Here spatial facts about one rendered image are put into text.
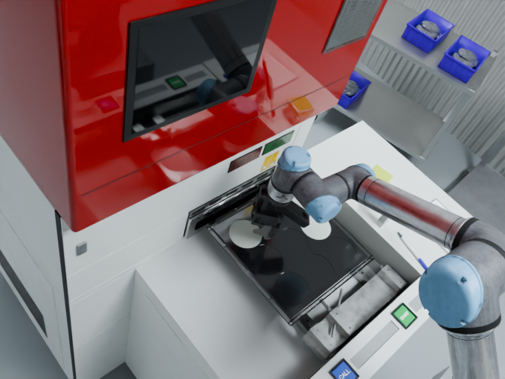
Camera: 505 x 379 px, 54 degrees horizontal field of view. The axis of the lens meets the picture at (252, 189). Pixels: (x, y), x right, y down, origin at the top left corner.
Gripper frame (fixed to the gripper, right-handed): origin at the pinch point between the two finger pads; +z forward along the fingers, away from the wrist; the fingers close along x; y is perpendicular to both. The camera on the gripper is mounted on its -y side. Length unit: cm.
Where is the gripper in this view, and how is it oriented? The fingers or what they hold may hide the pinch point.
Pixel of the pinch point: (268, 235)
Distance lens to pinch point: 147.9
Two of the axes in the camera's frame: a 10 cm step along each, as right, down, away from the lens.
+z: -2.3, 6.1, 7.5
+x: -0.7, 7.6, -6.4
